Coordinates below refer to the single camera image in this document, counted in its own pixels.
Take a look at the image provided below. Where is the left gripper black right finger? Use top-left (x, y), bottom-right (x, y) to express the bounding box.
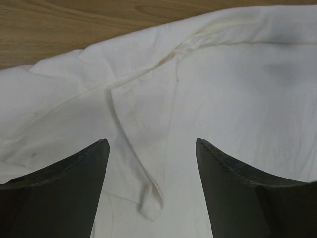
top-left (196, 139), bottom-right (317, 238)

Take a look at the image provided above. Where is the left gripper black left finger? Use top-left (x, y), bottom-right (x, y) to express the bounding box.
top-left (0, 139), bottom-right (110, 238)

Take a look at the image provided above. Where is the white t shirt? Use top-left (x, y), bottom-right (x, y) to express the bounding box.
top-left (0, 5), bottom-right (317, 238)

